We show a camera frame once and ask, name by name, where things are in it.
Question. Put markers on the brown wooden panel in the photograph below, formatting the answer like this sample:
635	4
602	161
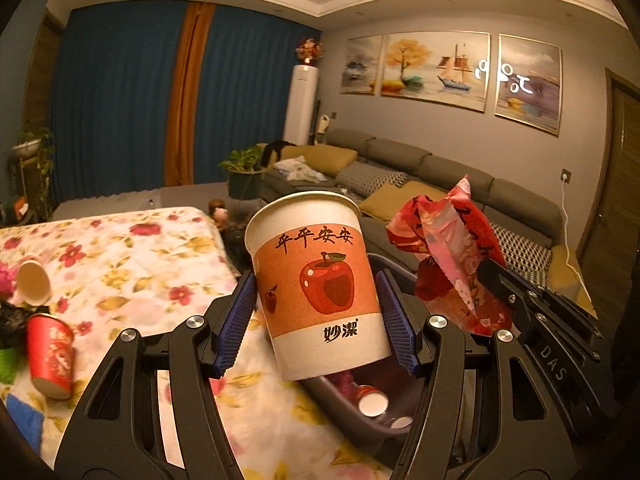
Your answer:
45	60

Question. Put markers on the green plant in dark pot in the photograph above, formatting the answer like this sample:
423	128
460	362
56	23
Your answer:
245	170

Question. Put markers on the pink plastic bag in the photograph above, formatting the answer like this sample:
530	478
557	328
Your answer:
5	282

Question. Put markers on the white crumpled clothes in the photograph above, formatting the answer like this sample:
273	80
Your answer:
300	170

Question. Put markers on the orange curtain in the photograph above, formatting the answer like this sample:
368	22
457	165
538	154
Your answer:
187	95

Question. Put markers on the green foam net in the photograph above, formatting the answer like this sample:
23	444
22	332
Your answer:
10	365

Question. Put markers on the small grey landscape painting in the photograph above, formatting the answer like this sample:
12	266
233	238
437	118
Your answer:
361	66

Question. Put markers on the magenta plastic piece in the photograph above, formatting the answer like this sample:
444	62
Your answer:
345	384

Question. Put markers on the orange flower decoration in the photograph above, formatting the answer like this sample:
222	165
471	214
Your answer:
309	51

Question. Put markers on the apple print paper cup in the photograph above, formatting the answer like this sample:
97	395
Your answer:
310	280

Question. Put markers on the black plastic bag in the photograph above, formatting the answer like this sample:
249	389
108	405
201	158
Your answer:
12	322

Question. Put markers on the floral tablecloth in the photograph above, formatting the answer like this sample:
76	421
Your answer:
125	270

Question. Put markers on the black garment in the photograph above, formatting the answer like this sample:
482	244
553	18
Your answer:
275	152

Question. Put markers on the brown wooden door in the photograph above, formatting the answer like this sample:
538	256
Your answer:
615	185

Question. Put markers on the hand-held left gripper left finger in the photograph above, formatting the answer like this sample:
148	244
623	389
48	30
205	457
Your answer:
235	320

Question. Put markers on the small pink toy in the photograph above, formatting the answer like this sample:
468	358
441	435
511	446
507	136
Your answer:
219	212

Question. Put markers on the white standing air conditioner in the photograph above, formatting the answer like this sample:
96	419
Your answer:
301	105

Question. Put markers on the red snack wrapper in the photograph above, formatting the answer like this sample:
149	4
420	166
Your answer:
450	240

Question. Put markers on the white handheld vacuum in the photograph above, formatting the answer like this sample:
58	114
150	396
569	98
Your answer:
323	127

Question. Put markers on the plant in white pot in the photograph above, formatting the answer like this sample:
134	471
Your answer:
30	147

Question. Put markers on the brown paper cup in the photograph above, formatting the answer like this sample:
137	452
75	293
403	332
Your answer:
32	282

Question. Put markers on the yellow cushion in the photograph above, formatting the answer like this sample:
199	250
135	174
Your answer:
395	212
327	160
377	200

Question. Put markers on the grey plastic bin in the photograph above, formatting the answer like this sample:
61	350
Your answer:
335	402

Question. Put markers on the tree and sailboat painting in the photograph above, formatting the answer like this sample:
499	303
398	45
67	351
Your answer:
435	71

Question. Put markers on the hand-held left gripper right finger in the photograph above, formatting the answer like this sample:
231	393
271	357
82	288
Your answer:
395	325

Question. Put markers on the blue curtain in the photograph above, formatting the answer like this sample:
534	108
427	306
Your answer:
250	100
115	100

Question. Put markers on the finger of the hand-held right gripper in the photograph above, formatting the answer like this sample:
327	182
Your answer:
570	325
510	285

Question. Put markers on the red white paper cup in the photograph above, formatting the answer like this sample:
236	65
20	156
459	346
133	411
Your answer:
372	400

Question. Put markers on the grey sofa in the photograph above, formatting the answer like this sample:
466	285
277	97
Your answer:
440	170

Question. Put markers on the black white patterned pillow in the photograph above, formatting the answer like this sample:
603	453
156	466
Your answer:
372	177
525	252

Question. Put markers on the blue foam net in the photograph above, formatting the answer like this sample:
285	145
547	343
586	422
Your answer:
22	420

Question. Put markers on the purple grey framed painting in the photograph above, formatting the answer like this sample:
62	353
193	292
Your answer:
527	85

